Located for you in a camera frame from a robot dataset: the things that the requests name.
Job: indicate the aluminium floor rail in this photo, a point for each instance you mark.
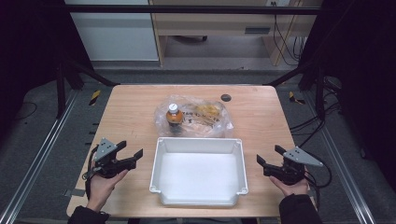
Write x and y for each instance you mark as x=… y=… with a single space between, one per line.
x=40 y=155
x=342 y=161

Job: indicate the white plastic bin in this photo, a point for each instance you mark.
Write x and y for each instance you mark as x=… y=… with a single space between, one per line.
x=199 y=174

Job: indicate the black metal stand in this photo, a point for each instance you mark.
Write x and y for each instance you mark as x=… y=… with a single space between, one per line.
x=60 y=93
x=320 y=93

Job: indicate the clear plastic bag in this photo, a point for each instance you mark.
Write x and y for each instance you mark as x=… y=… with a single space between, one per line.
x=200 y=124

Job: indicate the grey tape strip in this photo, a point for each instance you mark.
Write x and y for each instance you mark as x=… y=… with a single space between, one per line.
x=74 y=192

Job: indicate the yellow and black tape piece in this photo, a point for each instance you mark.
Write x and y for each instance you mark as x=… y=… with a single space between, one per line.
x=294 y=98
x=95 y=97

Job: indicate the wooden desk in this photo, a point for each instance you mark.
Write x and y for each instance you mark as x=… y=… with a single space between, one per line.
x=218 y=21

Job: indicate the black curtain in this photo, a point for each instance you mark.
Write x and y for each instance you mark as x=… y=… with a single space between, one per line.
x=28 y=46
x=364 y=77

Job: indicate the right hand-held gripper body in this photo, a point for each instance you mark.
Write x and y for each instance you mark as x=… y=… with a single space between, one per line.
x=291 y=169

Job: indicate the white cabinet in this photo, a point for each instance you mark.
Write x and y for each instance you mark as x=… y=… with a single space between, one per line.
x=115 y=37

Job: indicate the black table grommet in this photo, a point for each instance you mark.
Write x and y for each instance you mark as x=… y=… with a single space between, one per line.
x=226 y=97

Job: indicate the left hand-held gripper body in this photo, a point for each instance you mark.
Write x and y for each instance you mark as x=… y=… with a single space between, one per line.
x=107 y=163

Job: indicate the black horizontal frame bar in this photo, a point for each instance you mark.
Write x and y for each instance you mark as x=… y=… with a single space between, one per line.
x=186 y=9

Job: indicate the orange bottle with white cap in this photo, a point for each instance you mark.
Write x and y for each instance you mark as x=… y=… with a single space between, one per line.
x=174 y=117

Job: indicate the person's right hand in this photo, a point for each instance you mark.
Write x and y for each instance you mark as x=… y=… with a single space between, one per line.
x=292 y=187

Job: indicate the person's left hand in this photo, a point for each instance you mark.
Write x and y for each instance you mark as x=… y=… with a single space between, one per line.
x=102 y=188

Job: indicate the yellow snack packet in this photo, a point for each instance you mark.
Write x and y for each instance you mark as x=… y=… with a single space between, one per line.
x=209 y=110

